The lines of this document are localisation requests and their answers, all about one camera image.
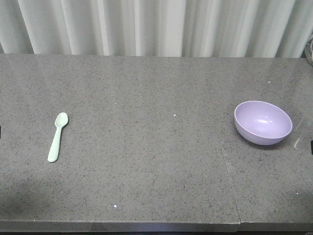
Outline mint green plastic spoon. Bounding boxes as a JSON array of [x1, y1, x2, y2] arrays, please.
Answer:
[[47, 112, 68, 163]]

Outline purple plastic bowl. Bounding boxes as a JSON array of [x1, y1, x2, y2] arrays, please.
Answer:
[[234, 100, 293, 145]]

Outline white pleated curtain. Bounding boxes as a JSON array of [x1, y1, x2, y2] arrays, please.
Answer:
[[0, 0, 313, 58]]

